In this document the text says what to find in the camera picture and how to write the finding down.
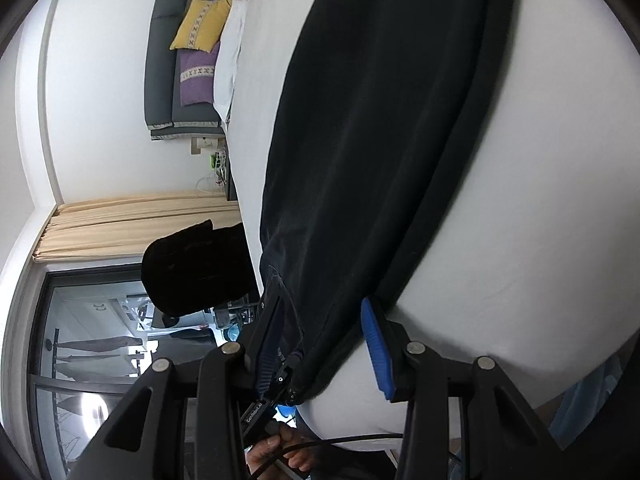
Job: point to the black hanging garment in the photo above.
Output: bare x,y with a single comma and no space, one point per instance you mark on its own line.
195,270

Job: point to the wall socket plate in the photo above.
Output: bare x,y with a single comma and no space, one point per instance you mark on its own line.
202,144

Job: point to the grey padded headboard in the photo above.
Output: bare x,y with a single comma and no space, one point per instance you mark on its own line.
160,60

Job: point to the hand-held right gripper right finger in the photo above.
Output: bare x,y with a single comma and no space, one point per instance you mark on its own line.
377,350

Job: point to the glass sliding door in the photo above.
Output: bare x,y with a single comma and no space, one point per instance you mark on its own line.
65,360

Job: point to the yellow patterned pillow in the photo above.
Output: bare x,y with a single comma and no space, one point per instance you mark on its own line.
200,25

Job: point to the light blue clothing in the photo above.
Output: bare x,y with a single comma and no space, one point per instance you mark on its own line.
587,395

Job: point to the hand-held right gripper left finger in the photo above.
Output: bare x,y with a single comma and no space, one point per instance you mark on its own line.
270,340

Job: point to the beige curtain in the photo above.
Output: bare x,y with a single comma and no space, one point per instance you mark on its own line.
125,230

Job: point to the white pillow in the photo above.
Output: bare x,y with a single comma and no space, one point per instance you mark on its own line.
230,60

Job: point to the person's left hand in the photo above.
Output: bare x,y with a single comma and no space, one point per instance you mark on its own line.
280,452

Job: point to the grey nightstand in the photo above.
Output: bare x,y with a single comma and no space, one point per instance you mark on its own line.
231,185

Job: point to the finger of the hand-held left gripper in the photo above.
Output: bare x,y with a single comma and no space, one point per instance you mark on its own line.
287,382

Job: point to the purple patterned pillow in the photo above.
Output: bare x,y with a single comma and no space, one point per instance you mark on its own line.
197,75

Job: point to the black pants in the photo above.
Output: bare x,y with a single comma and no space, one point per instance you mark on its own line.
380,135

